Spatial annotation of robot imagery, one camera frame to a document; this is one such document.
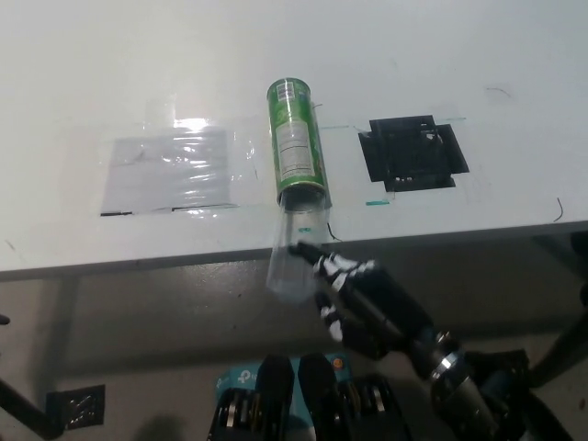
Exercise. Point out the green cylindrical chips can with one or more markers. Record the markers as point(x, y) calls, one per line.
point(294, 147)

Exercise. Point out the robot body black teal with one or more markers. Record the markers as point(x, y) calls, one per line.
point(275, 395)

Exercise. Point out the teal tape strip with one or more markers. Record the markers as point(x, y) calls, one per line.
point(376, 202)

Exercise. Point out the clear taped plastic sheet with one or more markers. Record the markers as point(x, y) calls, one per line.
point(167, 172)

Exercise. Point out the black table leg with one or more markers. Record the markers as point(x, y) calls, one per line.
point(32, 413)
point(565, 342)

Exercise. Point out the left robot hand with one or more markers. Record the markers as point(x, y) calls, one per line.
point(3, 320)

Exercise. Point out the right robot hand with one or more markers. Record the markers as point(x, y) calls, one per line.
point(381, 308)

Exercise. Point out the black tape square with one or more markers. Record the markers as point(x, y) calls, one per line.
point(413, 156)

